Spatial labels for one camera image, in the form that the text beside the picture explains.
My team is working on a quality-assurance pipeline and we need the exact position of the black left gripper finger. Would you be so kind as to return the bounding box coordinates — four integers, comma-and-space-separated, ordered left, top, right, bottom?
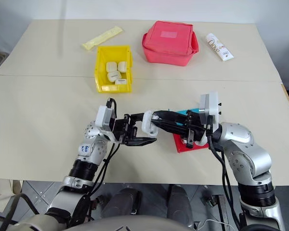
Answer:
124, 137, 158, 147
128, 111, 148, 122

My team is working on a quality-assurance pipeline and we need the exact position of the silver robot torso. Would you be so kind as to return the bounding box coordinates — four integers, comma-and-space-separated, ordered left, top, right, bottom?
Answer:
12, 213, 196, 231

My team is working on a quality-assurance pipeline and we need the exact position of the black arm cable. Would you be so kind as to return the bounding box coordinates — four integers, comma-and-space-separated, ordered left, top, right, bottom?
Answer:
68, 97, 118, 228
206, 115, 243, 231

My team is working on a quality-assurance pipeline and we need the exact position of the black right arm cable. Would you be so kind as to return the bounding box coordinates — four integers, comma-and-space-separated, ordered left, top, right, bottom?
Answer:
206, 115, 243, 231

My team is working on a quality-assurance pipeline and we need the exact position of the teal block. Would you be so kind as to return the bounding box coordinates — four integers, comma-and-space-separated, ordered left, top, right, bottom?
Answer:
176, 108, 201, 126

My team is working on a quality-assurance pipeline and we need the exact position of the pale yellow long packet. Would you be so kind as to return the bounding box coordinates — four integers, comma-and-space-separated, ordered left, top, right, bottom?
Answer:
82, 26, 124, 51

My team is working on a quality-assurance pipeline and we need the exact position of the yellow plastic bin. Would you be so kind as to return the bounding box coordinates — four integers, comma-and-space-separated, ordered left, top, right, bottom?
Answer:
94, 45, 134, 93

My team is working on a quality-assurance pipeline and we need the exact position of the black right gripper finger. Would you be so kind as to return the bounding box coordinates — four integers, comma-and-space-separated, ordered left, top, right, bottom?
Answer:
151, 121, 191, 137
154, 110, 190, 125

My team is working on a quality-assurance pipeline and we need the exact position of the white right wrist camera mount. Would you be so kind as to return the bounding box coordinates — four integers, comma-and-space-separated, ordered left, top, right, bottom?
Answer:
198, 90, 223, 122

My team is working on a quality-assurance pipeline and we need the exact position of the white printed tube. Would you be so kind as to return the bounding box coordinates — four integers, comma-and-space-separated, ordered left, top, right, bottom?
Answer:
205, 33, 235, 62

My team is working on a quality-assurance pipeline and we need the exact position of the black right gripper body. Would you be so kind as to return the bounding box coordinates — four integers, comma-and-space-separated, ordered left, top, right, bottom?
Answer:
185, 109, 208, 149

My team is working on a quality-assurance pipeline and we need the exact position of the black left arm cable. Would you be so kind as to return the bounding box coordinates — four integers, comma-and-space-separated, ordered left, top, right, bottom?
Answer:
68, 97, 118, 228

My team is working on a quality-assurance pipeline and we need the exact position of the thin white cable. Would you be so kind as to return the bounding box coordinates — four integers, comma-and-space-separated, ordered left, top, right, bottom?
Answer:
194, 219, 232, 227

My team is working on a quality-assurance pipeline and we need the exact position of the red flat tray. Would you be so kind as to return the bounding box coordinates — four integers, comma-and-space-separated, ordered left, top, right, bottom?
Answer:
172, 133, 210, 154

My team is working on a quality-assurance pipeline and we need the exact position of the pink fabric bag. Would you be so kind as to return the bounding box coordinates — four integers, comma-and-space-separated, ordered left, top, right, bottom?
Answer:
141, 20, 199, 66

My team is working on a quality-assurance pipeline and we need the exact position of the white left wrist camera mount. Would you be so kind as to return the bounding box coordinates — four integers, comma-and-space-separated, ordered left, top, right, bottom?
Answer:
95, 105, 117, 142

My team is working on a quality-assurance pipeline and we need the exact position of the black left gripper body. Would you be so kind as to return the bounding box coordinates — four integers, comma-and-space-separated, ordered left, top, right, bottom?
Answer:
113, 114, 139, 145

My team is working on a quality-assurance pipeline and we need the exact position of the thick black floor cable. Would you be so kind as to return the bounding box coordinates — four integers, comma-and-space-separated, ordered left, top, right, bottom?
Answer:
0, 193, 39, 225

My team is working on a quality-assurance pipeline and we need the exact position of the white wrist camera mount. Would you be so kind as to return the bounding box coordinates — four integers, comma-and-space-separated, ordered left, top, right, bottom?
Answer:
198, 90, 223, 122
95, 105, 117, 142

